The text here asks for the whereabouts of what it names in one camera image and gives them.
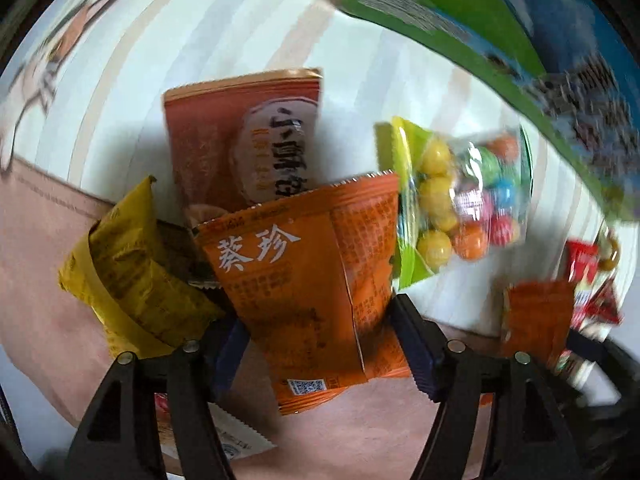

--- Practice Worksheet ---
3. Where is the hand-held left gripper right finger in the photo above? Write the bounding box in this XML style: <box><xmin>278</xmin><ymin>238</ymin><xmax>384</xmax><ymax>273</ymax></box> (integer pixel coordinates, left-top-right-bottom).
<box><xmin>387</xmin><ymin>292</ymin><xmax>586</xmax><ymax>480</ymax></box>

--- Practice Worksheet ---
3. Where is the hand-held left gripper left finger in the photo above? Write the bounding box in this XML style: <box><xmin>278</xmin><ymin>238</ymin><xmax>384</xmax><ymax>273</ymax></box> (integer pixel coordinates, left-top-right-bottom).
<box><xmin>62</xmin><ymin>310</ymin><xmax>251</xmax><ymax>480</ymax></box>

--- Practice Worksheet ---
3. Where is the orange seed snack packet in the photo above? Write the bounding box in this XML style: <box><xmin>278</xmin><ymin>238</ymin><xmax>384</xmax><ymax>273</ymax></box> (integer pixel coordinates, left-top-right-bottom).
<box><xmin>192</xmin><ymin>172</ymin><xmax>413</xmax><ymax>416</ymax></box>

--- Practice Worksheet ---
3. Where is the small orange snack packet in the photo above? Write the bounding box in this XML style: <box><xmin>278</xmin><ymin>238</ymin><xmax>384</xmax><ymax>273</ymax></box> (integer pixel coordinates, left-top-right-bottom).
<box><xmin>500</xmin><ymin>280</ymin><xmax>576</xmax><ymax>373</ymax></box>

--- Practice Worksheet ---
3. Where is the brown pastry packet white oval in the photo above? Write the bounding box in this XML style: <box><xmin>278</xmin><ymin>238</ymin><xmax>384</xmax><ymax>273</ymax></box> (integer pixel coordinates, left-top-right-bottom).
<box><xmin>162</xmin><ymin>67</ymin><xmax>325</xmax><ymax>231</ymax></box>

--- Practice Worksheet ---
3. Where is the white snack packet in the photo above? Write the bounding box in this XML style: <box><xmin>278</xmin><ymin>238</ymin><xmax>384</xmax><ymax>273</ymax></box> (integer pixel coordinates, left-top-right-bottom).
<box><xmin>152</xmin><ymin>392</ymin><xmax>278</xmax><ymax>478</ymax></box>

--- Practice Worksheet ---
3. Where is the yellow snack packet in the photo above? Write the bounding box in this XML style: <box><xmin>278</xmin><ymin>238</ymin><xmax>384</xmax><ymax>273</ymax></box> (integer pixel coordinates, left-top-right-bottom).
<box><xmin>57</xmin><ymin>176</ymin><xmax>226</xmax><ymax>361</ymax></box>

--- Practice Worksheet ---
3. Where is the clear bag of colourful candy balls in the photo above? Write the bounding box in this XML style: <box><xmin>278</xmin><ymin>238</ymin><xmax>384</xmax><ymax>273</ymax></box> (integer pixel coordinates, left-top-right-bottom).
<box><xmin>375</xmin><ymin>116</ymin><xmax>533</xmax><ymax>291</ymax></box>

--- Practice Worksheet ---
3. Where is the striped printed cloth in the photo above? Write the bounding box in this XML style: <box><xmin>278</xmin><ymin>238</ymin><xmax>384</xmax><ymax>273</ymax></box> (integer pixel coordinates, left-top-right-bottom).
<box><xmin>0</xmin><ymin>0</ymin><xmax>640</xmax><ymax>480</ymax></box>

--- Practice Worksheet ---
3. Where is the green milk carton box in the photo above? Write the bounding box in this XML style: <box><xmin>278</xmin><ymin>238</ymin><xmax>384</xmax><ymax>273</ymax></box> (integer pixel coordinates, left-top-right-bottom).
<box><xmin>320</xmin><ymin>0</ymin><xmax>640</xmax><ymax>221</ymax></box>

